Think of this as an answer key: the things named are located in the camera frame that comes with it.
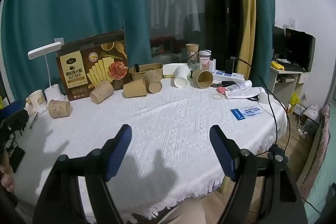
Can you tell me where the white paper cup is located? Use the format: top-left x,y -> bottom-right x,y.
173,65 -> 191,89

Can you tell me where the black pen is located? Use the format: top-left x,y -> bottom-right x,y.
29,112 -> 39,130

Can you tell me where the person's left hand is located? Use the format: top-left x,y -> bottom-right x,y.
0,158 -> 16,194

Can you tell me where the white power strip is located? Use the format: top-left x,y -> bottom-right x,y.
213,69 -> 245,82

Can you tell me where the yellow curtain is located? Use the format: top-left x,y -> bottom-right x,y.
234,0 -> 259,78

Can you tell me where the black cable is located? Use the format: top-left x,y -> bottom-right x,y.
231,57 -> 292,159

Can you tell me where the white floor appliance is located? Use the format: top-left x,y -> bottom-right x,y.
304,104 -> 320,120

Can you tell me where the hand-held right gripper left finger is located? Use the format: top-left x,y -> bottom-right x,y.
33,124 -> 132,224

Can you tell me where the white book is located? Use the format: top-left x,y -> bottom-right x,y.
162,62 -> 188,78

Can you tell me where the black flat device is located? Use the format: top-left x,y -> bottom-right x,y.
7,146 -> 26,174

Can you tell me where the blue and white card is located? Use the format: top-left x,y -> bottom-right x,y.
230,106 -> 264,122

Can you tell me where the white textured tablecloth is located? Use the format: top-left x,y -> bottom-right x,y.
13,64 -> 288,224

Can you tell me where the white printed mug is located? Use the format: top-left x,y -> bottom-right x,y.
26,89 -> 48,115

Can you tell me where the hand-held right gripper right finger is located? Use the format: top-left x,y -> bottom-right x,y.
209,124 -> 309,224

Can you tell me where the pink patterned cloth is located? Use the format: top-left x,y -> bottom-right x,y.
299,104 -> 336,189

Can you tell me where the black power adapter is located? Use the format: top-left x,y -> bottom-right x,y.
225,56 -> 238,75

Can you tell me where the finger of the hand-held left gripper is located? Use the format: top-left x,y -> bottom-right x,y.
0,109 -> 29,136
0,100 -> 22,120

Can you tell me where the white desk lamp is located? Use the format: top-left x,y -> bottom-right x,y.
28,41 -> 67,104

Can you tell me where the brown paper bowl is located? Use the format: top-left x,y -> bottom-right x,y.
129,63 -> 164,82

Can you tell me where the brown paper cup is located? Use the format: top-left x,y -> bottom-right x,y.
122,77 -> 148,99
89,80 -> 114,104
48,99 -> 72,119
143,69 -> 163,94
192,69 -> 214,89
185,43 -> 200,63

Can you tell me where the yellow plastic bag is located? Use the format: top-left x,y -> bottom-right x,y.
288,92 -> 301,112

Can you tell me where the white computer desk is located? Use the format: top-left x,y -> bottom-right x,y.
270,62 -> 309,107

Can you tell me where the white paper leaflet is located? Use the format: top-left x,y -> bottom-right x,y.
224,87 -> 263,100

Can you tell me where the clear jar white lid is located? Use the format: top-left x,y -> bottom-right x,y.
198,50 -> 212,71

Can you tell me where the black monitor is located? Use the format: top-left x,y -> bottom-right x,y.
272,26 -> 316,72

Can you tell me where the brown cracker box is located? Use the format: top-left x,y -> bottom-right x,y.
56,30 -> 132,102

